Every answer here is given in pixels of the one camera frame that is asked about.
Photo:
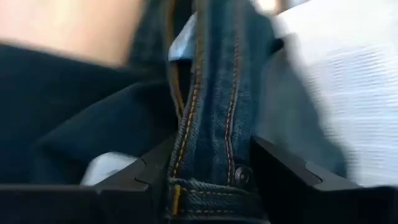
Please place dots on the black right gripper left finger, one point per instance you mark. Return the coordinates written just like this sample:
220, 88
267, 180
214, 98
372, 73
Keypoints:
130, 199

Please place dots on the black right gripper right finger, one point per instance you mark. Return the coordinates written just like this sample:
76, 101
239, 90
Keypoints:
295, 199

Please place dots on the blue denim jeans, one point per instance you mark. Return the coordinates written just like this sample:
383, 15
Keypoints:
214, 124

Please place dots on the dark navy garment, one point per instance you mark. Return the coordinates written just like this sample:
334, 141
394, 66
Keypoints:
77, 109

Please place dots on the white ribbed garment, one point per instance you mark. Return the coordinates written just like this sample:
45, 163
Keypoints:
357, 93

